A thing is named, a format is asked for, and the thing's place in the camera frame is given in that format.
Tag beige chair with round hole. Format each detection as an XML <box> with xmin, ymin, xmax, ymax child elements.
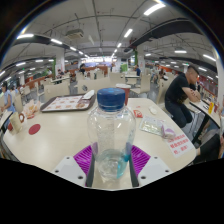
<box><xmin>43</xmin><ymin>83</ymin><xmax>71</xmax><ymax>101</ymax></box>
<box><xmin>77</xmin><ymin>77</ymin><xmax>118</xmax><ymax>96</ymax></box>

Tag ceiling air conditioner unit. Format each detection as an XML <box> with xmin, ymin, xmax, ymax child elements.
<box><xmin>65</xmin><ymin>29</ymin><xmax>85</xmax><ymax>40</ymax></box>

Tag clear bottle with blue cap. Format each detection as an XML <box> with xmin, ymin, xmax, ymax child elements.
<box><xmin>87</xmin><ymin>87</ymin><xmax>137</xmax><ymax>184</ymax></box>

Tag ceiling strip lights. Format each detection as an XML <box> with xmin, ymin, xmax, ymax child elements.
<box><xmin>0</xmin><ymin>2</ymin><xmax>218</xmax><ymax>78</ymax></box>

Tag white crumpled napkin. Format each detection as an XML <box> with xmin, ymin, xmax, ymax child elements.
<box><xmin>81</xmin><ymin>89</ymin><xmax>96</xmax><ymax>100</ymax></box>

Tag person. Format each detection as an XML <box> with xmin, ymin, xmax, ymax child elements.
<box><xmin>0</xmin><ymin>81</ymin><xmax>17</xmax><ymax>115</ymax></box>
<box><xmin>134</xmin><ymin>64</ymin><xmax>142</xmax><ymax>77</ymax></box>
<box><xmin>154</xmin><ymin>68</ymin><xmax>168</xmax><ymax>84</ymax></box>
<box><xmin>164</xmin><ymin>64</ymin><xmax>203</xmax><ymax>129</ymax></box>
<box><xmin>56</xmin><ymin>68</ymin><xmax>65</xmax><ymax>84</ymax></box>

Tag beige dining chairs group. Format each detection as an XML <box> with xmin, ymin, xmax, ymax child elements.
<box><xmin>18</xmin><ymin>68</ymin><xmax>174</xmax><ymax>104</ymax></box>

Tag neighbouring white dining table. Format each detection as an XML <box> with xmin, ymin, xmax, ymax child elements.
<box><xmin>0</xmin><ymin>109</ymin><xmax>14</xmax><ymax>134</ymax></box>
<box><xmin>189</xmin><ymin>99</ymin><xmax>224</xmax><ymax>143</ymax></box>

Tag pink crumpled wrapper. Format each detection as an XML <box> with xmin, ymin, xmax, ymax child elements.
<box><xmin>160</xmin><ymin>125</ymin><xmax>177</xmax><ymax>140</ymax></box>

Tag small white sachet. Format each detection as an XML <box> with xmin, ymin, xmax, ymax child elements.
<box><xmin>148</xmin><ymin>105</ymin><xmax>158</xmax><ymax>116</ymax></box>

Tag flat round red coaster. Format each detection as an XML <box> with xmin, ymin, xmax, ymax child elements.
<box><xmin>28</xmin><ymin>123</ymin><xmax>42</xmax><ymax>136</ymax></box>

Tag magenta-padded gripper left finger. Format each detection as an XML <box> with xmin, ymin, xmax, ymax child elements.
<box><xmin>51</xmin><ymin>142</ymin><xmax>99</xmax><ymax>188</ymax></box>

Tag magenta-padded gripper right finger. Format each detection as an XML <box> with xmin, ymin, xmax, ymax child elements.
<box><xmin>128</xmin><ymin>144</ymin><xmax>174</xmax><ymax>188</ymax></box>

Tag dark tray with printed liner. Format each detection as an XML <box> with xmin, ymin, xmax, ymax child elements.
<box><xmin>39</xmin><ymin>94</ymin><xmax>97</xmax><ymax>113</ymax></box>

